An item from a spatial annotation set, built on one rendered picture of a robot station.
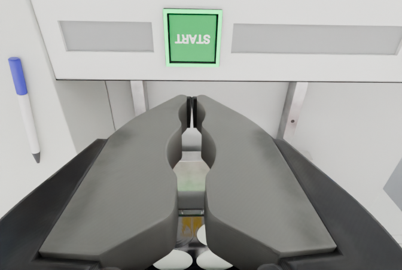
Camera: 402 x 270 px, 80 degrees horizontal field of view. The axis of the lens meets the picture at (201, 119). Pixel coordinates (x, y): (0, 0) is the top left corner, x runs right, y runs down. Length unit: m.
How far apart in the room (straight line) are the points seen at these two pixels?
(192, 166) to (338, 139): 0.31
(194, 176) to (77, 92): 0.25
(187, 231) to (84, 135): 0.32
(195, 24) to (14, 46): 0.18
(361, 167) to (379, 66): 0.37
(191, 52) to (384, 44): 0.21
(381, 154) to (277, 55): 0.43
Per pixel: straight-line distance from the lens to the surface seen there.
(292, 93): 0.44
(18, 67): 0.31
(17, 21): 0.30
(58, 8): 0.28
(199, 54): 0.26
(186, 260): 0.68
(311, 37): 0.29
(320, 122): 0.53
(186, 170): 0.46
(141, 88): 0.41
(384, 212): 0.99
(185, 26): 0.25
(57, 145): 0.36
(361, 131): 0.59
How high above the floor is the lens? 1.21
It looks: 57 degrees down
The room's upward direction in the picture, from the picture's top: 177 degrees clockwise
